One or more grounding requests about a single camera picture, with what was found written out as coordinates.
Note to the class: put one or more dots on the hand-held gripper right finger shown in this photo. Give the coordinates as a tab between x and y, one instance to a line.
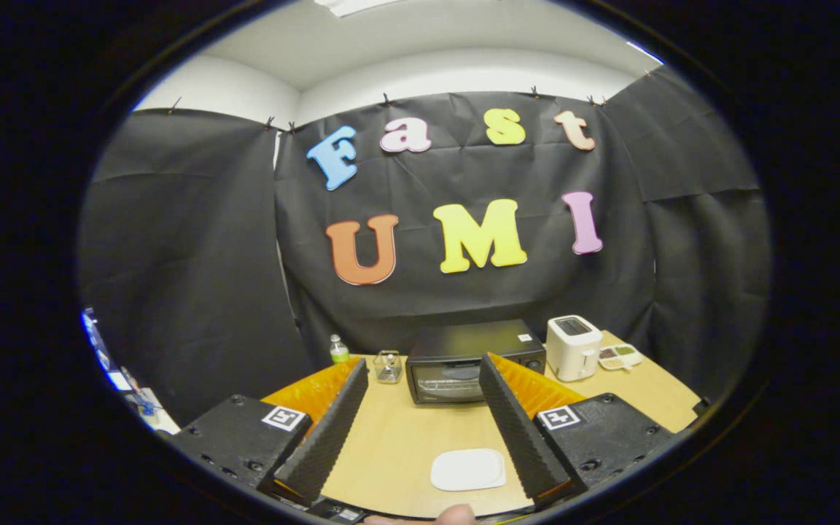
518	430

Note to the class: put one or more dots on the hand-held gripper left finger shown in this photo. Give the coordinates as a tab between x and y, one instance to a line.
325	437

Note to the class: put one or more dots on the black toaster oven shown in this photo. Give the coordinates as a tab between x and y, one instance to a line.
456	339

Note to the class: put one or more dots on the white pop-up toaster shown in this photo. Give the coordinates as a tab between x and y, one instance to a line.
572	354

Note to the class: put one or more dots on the white square plate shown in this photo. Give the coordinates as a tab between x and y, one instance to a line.
467	470

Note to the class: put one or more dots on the green label water bottle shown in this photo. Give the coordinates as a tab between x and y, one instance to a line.
339	354

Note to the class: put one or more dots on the small clear glass jar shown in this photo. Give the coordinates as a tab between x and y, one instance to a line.
389	368

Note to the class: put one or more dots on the white divided snack dish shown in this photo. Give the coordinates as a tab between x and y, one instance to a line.
620	356

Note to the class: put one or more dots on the black backdrop cloth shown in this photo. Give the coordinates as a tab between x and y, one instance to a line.
194	255

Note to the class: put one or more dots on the large ceiling light panel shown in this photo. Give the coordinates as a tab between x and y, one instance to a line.
354	6

